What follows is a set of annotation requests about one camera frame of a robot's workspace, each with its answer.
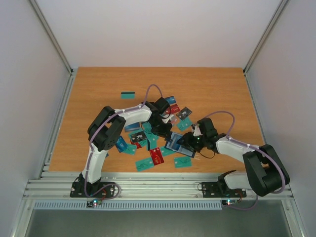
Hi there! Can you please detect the dark blue card holder wallet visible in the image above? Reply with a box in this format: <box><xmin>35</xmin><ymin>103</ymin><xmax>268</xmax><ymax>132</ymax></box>
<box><xmin>164</xmin><ymin>132</ymin><xmax>195</xmax><ymax>158</ymax></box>

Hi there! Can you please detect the teal vip card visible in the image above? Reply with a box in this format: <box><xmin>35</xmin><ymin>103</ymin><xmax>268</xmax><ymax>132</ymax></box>
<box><xmin>135</xmin><ymin>158</ymin><xmax>154</xmax><ymax>172</ymax></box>
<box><xmin>174</xmin><ymin>157</ymin><xmax>192</xmax><ymax>168</ymax></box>

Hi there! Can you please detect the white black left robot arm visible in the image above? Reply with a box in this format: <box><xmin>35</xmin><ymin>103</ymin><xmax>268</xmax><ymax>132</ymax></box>
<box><xmin>73</xmin><ymin>97</ymin><xmax>172</xmax><ymax>197</ymax></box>

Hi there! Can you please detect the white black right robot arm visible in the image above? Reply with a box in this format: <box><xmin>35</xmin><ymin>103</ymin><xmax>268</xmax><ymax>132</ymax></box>
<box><xmin>177</xmin><ymin>118</ymin><xmax>290</xmax><ymax>197</ymax></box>

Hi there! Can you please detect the black vip card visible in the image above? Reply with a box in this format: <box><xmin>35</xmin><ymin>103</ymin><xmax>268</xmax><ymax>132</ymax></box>
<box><xmin>176</xmin><ymin>107</ymin><xmax>192</xmax><ymax>120</ymax></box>
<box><xmin>130</xmin><ymin>131</ymin><xmax>147</xmax><ymax>143</ymax></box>

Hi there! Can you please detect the blue card with stripe left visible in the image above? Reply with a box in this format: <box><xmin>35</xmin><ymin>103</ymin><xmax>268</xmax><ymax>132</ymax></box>
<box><xmin>124</xmin><ymin>122</ymin><xmax>140</xmax><ymax>132</ymax></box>

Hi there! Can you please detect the teal Aion card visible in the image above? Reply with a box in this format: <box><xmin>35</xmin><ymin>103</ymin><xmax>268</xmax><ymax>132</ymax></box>
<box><xmin>176</xmin><ymin>117</ymin><xmax>193</xmax><ymax>131</ymax></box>

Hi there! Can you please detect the red card centre front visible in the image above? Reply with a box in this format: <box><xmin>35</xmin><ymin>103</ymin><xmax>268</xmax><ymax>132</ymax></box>
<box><xmin>149</xmin><ymin>148</ymin><xmax>164</xmax><ymax>165</ymax></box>

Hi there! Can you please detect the teal VIP card front right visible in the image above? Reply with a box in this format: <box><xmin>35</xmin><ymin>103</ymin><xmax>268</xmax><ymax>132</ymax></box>
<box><xmin>174</xmin><ymin>157</ymin><xmax>192</xmax><ymax>168</ymax></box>

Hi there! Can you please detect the blue VIP card back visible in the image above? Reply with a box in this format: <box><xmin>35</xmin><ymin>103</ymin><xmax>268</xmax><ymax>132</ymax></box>
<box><xmin>165</xmin><ymin>96</ymin><xmax>176</xmax><ymax>105</ymax></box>

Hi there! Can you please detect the teal card with magnetic stripe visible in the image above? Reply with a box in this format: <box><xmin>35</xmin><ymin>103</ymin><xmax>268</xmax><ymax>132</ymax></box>
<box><xmin>120</xmin><ymin>91</ymin><xmax>135</xmax><ymax>99</ymax></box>

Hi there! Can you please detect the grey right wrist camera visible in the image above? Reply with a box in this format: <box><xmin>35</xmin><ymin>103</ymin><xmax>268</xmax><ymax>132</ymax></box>
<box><xmin>192</xmin><ymin>124</ymin><xmax>202</xmax><ymax>137</ymax></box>

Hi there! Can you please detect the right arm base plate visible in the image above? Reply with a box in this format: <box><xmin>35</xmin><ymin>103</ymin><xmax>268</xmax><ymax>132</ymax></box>
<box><xmin>197</xmin><ymin>182</ymin><xmax>247</xmax><ymax>198</ymax></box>

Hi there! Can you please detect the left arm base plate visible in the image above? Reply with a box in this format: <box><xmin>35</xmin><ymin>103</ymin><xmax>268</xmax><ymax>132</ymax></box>
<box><xmin>70</xmin><ymin>181</ymin><xmax>117</xmax><ymax>198</ymax></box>

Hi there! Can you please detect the grey slotted cable duct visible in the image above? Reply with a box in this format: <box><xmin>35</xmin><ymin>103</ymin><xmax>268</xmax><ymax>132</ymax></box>
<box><xmin>33</xmin><ymin>200</ymin><xmax>222</xmax><ymax>211</ymax></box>

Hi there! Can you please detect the aluminium frame post left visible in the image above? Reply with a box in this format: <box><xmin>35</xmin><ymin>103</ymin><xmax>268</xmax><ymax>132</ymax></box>
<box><xmin>27</xmin><ymin>0</ymin><xmax>74</xmax><ymax>75</ymax></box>

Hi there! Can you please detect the aluminium frame post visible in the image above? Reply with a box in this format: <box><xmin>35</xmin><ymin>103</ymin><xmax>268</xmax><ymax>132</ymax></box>
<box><xmin>27</xmin><ymin>0</ymin><xmax>74</xmax><ymax>75</ymax></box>
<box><xmin>243</xmin><ymin>0</ymin><xmax>290</xmax><ymax>75</ymax></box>

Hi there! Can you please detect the aluminium frame post right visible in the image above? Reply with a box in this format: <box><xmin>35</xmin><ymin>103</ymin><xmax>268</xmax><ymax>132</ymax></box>
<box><xmin>243</xmin><ymin>0</ymin><xmax>290</xmax><ymax>75</ymax></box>

